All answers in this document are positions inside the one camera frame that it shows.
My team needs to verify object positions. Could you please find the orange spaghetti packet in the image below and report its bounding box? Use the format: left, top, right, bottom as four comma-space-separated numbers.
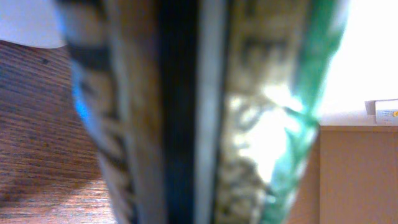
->
55, 0, 349, 224

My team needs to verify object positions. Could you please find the beige cabinet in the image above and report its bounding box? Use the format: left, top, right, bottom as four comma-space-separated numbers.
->
287, 126, 397, 223

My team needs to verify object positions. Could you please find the white barcode scanner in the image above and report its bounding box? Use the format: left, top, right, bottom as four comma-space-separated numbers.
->
1, 0, 65, 49

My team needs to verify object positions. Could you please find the wall control panel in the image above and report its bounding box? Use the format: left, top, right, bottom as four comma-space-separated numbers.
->
365, 99, 397, 126

